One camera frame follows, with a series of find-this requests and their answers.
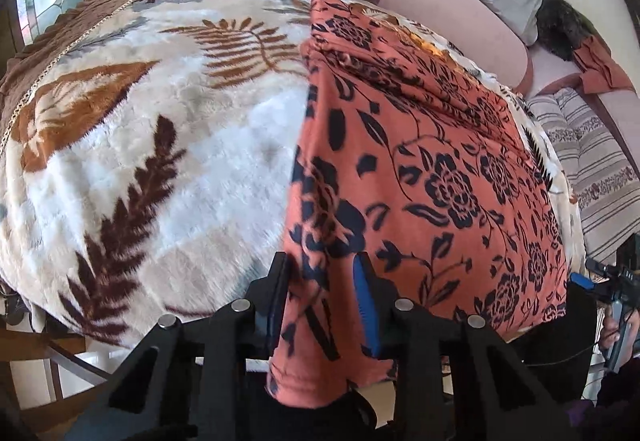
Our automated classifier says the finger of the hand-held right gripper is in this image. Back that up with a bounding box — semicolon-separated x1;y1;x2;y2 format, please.
570;259;617;293

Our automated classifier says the person's right hand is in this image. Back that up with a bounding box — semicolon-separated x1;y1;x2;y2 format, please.
599;310;640;356

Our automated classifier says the orange floral garment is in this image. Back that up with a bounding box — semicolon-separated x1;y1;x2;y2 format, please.
265;0;571;409

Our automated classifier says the leaf print plush blanket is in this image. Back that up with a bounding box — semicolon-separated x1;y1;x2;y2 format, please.
0;0;586;349

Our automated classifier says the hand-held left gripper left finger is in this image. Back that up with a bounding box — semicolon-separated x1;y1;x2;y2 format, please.
65;251;291;441

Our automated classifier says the rust brown cloth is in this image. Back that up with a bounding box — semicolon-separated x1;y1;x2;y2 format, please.
572;35;636;94

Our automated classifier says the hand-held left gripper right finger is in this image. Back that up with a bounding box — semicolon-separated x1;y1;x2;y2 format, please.
352;251;576;441

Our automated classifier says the pink bolster cushion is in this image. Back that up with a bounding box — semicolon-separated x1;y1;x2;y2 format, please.
361;0;534;96

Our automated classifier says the dark furry cloth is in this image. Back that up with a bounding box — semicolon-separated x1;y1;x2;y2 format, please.
535;0;598;62

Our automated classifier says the wooden chair frame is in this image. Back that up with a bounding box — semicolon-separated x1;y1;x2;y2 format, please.
0;316;128;441

